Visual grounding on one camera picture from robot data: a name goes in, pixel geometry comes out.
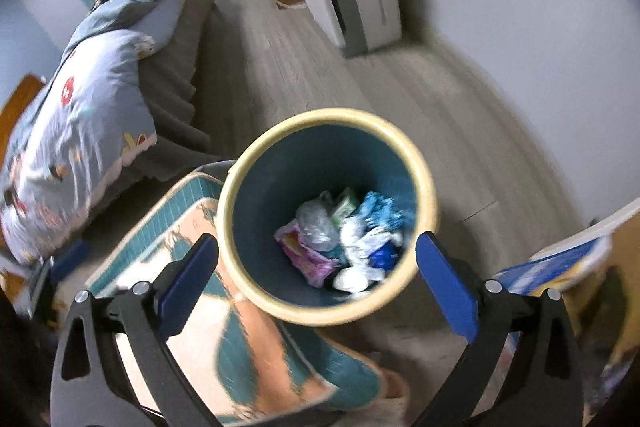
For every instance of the white tissue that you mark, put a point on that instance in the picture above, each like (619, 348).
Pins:
(357, 278)

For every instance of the patterned teal orange cushion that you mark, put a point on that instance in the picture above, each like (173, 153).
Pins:
(248, 368)

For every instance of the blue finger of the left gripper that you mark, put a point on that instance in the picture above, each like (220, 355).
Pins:
(65, 262)

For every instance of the yellow teal trash bin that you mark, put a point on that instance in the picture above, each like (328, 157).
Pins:
(323, 150)

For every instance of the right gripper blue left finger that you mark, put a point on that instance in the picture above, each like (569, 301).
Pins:
(90, 385)

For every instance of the blue glove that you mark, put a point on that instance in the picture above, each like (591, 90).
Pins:
(379, 211)

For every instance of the small blue white sachet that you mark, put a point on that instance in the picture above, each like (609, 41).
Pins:
(384, 258)

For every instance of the wooden headboard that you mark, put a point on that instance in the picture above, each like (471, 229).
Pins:
(22, 96)

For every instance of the blue white package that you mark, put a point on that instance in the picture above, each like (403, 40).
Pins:
(568, 262)

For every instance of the pink wrapper packet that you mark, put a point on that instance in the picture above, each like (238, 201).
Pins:
(315, 267)

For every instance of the yellow cardboard box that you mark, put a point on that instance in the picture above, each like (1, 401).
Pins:
(604, 309)

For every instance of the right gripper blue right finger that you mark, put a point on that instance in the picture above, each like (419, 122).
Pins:
(543, 386)

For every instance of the clear plastic bag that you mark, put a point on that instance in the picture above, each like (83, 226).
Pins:
(314, 220)

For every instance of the bed with cartoon duvet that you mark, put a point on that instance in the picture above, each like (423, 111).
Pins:
(118, 109)

